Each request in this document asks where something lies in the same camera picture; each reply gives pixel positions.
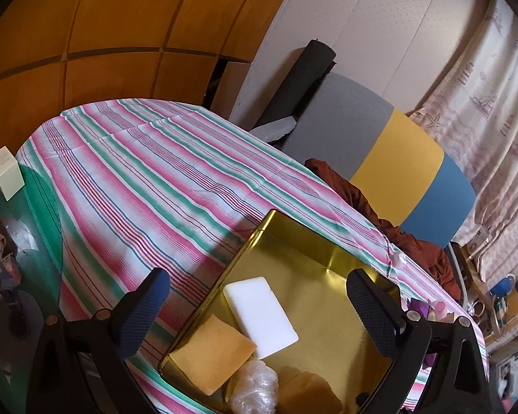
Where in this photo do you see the wooden shelf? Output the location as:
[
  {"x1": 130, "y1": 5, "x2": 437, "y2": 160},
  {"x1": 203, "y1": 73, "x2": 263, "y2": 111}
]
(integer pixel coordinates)
[{"x1": 451, "y1": 241, "x2": 518, "y2": 354}]

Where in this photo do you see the green table mat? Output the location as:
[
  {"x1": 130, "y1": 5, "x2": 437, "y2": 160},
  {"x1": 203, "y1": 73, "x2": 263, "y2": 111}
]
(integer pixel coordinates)
[{"x1": 0, "y1": 161, "x2": 63, "y2": 414}]

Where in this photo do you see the small cream box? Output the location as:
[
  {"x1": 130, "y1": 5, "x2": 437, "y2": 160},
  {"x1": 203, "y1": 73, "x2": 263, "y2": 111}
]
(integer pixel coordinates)
[{"x1": 0, "y1": 147, "x2": 26, "y2": 201}]

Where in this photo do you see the white sponge block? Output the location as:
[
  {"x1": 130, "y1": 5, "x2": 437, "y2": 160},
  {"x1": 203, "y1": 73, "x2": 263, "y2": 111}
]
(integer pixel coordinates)
[{"x1": 223, "y1": 276, "x2": 300, "y2": 359}]

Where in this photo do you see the brown red cloth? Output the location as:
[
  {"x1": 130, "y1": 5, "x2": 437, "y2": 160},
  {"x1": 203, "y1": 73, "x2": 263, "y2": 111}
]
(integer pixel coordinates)
[{"x1": 304, "y1": 158, "x2": 462, "y2": 298}]

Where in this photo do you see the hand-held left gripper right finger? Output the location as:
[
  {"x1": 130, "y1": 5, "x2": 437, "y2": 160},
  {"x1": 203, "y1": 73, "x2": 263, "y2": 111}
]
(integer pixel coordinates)
[{"x1": 346, "y1": 268, "x2": 508, "y2": 414}]

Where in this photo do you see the wooden wardrobe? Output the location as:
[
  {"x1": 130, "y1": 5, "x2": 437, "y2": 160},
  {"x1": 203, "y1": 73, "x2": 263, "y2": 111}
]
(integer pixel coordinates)
[{"x1": 0, "y1": 0, "x2": 307, "y2": 156}]

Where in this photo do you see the gold metal tin tray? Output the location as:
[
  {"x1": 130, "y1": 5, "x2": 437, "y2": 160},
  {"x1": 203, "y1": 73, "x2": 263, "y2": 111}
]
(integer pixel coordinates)
[{"x1": 157, "y1": 209, "x2": 402, "y2": 414}]

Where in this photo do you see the grey foam piece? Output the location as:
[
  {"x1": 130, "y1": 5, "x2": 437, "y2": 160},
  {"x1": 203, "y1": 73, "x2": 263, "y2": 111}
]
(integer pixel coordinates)
[{"x1": 248, "y1": 116, "x2": 298, "y2": 143}]

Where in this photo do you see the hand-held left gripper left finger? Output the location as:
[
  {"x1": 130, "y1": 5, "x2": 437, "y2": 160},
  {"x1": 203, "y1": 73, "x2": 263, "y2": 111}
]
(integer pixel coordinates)
[{"x1": 26, "y1": 267, "x2": 171, "y2": 414}]

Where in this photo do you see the beige patterned curtain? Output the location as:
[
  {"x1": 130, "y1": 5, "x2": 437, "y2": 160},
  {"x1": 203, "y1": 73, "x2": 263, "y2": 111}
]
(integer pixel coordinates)
[{"x1": 408, "y1": 0, "x2": 518, "y2": 285}]

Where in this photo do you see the striped pink green tablecloth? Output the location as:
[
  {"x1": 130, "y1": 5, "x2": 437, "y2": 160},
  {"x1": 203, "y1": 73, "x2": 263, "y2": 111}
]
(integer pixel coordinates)
[{"x1": 15, "y1": 98, "x2": 488, "y2": 414}]

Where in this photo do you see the pink hair roller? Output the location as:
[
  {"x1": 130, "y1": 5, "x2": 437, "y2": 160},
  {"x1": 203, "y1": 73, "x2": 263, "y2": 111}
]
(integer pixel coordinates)
[{"x1": 429, "y1": 299, "x2": 450, "y2": 322}]

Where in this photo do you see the purple origami paper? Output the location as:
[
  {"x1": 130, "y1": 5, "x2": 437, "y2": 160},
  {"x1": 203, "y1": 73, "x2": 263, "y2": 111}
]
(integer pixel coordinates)
[{"x1": 408, "y1": 297, "x2": 432, "y2": 320}]

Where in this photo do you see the pink blue packaging clutter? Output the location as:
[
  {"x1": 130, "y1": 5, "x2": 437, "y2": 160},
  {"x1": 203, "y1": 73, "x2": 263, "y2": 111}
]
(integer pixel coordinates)
[{"x1": 0, "y1": 220, "x2": 22, "y2": 303}]

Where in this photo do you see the crumpled clear plastic wrap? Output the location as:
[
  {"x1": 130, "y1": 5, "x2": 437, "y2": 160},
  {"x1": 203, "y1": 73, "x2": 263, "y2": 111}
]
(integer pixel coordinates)
[{"x1": 229, "y1": 359, "x2": 281, "y2": 414}]

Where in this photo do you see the blue round object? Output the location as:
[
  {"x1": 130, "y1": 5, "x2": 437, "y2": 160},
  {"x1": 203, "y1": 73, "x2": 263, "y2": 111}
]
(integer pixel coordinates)
[{"x1": 490, "y1": 275, "x2": 516, "y2": 298}]

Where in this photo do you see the grey yellow blue chair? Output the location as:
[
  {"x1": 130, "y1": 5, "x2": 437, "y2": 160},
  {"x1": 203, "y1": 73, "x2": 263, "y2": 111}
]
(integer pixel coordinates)
[{"x1": 280, "y1": 72, "x2": 476, "y2": 248}]

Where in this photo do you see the orange sponge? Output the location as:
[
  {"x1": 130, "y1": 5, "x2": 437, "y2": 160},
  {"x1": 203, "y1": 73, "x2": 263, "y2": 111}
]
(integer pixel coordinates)
[{"x1": 169, "y1": 314, "x2": 258, "y2": 395}]

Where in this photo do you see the black rolled mat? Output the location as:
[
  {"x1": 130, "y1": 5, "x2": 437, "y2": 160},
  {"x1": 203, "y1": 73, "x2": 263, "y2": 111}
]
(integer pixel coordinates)
[{"x1": 259, "y1": 39, "x2": 337, "y2": 128}]

